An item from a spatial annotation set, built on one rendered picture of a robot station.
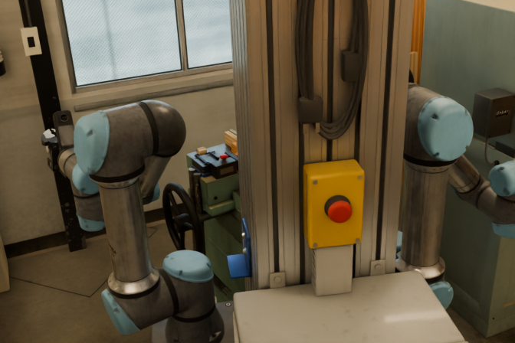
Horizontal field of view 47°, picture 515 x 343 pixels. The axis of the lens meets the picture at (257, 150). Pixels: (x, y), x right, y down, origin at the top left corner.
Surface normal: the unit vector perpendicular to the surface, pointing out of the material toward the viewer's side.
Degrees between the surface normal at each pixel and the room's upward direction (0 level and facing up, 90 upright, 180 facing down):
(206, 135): 90
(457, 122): 82
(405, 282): 0
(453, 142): 82
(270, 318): 0
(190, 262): 7
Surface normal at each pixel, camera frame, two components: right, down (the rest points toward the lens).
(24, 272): -0.04, -0.91
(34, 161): 0.39, 0.37
